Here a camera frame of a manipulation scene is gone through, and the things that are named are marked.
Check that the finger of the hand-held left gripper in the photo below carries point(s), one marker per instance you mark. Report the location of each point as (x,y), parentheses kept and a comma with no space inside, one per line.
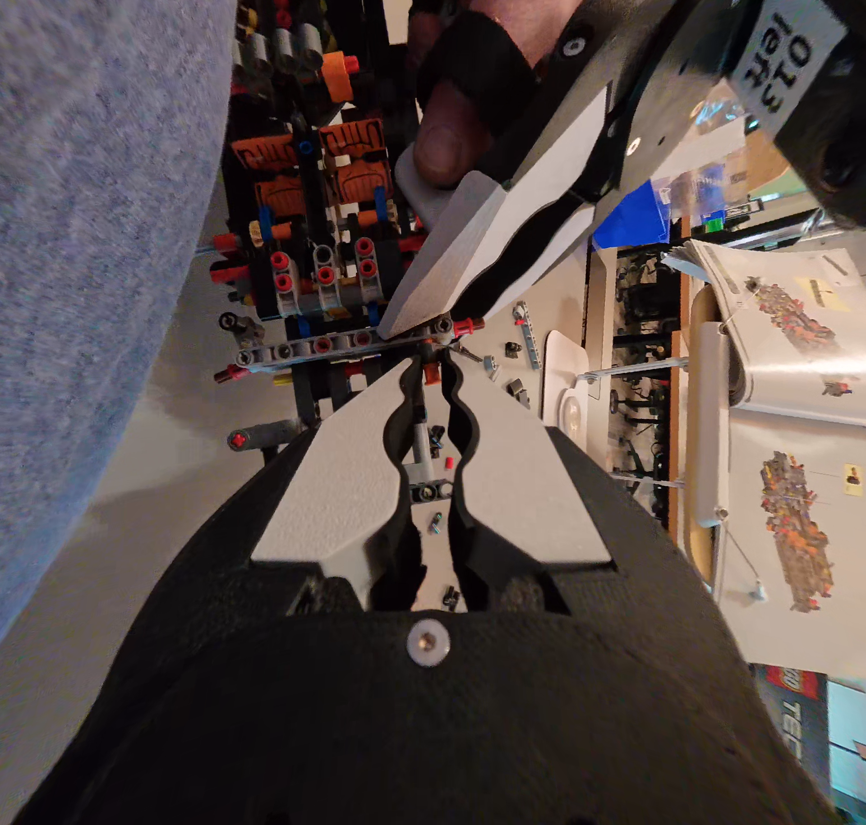
(534,264)
(446,257)

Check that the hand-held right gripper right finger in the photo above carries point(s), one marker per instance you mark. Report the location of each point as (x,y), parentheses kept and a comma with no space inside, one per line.
(528,500)

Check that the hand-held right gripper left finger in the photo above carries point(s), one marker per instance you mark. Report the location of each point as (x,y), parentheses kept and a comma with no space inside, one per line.
(325,487)

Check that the black orange lego car model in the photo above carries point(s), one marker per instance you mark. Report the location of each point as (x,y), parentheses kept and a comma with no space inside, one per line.
(318,182)

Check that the long light grey lego beam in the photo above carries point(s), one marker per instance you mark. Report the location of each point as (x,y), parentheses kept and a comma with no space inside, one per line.
(529,338)

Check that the black blue lego pin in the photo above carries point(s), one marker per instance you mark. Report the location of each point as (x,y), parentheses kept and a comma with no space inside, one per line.
(438,436)
(436,523)

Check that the black lego axle connector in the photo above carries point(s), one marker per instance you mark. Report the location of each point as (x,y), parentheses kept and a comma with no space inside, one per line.
(470,353)

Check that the grey lego axle connector assembly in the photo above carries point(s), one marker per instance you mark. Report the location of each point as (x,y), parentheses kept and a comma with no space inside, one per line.
(425,463)

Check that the dark grey curved lego panel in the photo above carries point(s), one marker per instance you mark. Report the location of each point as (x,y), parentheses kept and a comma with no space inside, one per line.
(519,392)

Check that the grey double lego connector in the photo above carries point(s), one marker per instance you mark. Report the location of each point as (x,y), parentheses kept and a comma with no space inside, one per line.
(492,368)

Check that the lego instruction booklet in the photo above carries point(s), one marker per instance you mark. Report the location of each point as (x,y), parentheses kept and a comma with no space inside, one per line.
(785,514)

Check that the lego set box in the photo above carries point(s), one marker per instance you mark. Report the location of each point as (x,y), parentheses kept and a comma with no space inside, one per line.
(798,717)

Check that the blue plastic bag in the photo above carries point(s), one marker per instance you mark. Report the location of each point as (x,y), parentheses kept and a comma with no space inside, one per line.
(632,216)

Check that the clear plastic bag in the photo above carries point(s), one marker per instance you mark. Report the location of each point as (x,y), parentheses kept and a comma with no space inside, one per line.
(703,176)

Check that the cardboard box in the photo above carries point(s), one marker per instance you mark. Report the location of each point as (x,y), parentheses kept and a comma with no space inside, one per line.
(768,162)

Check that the small green block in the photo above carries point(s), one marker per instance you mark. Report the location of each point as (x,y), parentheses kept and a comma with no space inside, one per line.
(714,222)

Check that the white book stand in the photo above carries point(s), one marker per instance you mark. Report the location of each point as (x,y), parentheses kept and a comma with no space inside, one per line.
(710,433)

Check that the person's blue sweater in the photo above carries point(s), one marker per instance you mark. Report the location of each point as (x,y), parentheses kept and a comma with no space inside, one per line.
(101,196)

